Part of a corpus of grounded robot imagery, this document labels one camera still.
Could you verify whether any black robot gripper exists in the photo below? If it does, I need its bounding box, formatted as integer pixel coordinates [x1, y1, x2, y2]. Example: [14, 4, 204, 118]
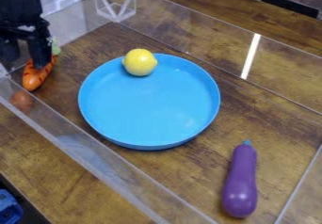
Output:
[0, 0, 52, 69]

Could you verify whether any orange toy carrot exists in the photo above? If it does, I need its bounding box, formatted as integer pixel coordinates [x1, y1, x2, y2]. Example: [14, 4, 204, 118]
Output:
[21, 40, 60, 91]

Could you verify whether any white patterned curtain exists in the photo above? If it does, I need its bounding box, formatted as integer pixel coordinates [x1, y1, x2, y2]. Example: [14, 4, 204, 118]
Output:
[40, 0, 107, 45]

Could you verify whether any yellow toy lemon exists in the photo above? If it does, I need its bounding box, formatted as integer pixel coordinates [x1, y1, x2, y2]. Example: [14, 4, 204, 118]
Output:
[121, 49, 159, 76]

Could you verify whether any blue round plate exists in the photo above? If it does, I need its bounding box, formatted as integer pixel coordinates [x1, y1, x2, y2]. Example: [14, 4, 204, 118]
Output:
[77, 54, 221, 151]

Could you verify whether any blue plastic object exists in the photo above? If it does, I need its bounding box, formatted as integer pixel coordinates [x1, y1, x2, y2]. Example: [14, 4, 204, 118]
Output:
[0, 189, 24, 224]

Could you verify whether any purple toy eggplant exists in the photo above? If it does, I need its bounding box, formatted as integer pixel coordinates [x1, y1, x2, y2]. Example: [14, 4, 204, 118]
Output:
[221, 140, 258, 218]

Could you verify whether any clear acrylic tray enclosure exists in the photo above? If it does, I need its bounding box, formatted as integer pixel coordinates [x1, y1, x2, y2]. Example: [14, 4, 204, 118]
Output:
[0, 0, 322, 224]

